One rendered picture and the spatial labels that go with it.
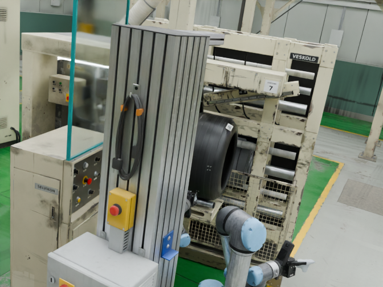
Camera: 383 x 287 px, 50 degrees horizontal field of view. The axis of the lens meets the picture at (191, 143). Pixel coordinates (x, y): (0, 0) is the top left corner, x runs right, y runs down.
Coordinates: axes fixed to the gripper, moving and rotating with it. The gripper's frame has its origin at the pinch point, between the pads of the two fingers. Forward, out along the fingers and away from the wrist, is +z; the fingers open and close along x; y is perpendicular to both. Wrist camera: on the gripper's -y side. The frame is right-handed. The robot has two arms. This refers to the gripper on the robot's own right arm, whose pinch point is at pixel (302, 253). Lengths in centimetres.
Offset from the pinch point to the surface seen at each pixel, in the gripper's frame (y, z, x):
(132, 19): -115, -10, -158
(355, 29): -187, 823, -504
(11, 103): -18, -20, -466
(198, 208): 8, 6, -90
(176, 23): -111, -7, -107
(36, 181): -19, -93, -110
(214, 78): -77, 27, -108
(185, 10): -118, -4, -101
